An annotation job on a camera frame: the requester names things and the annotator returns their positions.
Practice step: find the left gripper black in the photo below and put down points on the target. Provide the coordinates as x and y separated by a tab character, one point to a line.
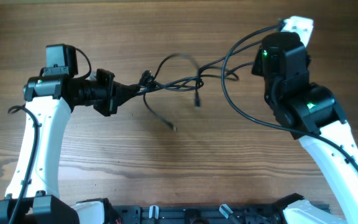
113	89

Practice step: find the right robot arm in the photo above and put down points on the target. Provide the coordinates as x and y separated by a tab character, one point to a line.
313	114

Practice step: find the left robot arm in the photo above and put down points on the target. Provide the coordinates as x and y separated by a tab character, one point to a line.
32	195

